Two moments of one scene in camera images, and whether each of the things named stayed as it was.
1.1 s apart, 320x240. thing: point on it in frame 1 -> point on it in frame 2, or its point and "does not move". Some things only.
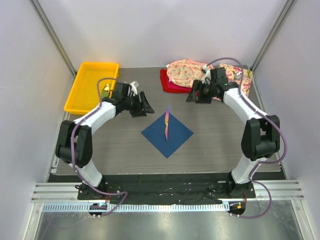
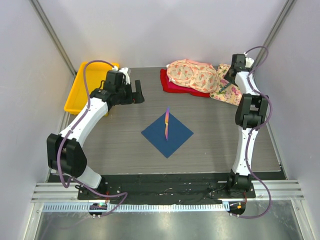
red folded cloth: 169,86 does not move
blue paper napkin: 178,134 does not move
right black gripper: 202,99 -> 228,78
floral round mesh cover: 185,71 does not move
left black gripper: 138,111 -> 130,99
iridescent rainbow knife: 166,122 does not move
